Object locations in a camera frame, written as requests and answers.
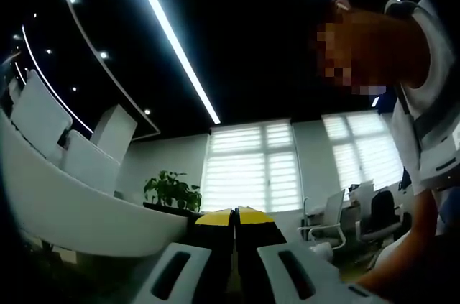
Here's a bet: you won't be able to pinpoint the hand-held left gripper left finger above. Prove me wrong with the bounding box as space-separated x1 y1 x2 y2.
134 208 235 304

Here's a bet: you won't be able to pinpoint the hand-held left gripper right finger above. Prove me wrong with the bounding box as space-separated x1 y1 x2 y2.
235 205 392 304

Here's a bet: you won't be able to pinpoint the white desk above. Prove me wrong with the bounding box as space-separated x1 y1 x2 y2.
0 106 197 258

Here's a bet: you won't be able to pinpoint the white mesh office chair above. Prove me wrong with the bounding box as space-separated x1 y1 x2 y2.
298 188 348 251

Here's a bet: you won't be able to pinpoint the white paper box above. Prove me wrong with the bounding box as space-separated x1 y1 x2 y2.
350 180 377 204

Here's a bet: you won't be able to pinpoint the black office chair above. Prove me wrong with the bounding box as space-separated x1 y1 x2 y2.
359 190 403 244

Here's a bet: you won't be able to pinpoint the green potted plant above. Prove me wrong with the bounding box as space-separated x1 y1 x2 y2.
143 170 203 211

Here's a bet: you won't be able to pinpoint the window with white blinds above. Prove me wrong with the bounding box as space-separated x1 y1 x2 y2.
321 112 405 190
200 120 303 213

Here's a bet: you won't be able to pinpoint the dark blue cloth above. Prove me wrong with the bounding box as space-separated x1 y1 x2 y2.
397 168 413 192

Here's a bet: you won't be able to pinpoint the person's white shirt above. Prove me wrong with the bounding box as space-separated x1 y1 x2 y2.
383 0 460 197

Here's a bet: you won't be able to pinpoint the person's blue trousers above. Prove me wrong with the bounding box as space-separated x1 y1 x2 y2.
436 194 460 236

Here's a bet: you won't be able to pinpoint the white chest-worn device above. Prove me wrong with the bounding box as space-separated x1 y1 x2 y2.
413 134 460 190

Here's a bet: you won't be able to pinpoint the white plastic storage box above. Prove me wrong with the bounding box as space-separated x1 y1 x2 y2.
9 69 74 161
59 129 121 195

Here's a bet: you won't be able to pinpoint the white square pillar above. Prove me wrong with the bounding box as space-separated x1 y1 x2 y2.
89 105 139 157

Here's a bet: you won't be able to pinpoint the long ceiling light strip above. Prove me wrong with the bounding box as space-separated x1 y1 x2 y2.
128 0 222 125

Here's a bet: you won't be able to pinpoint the round ceiling spotlights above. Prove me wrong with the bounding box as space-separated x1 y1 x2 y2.
12 0 313 116

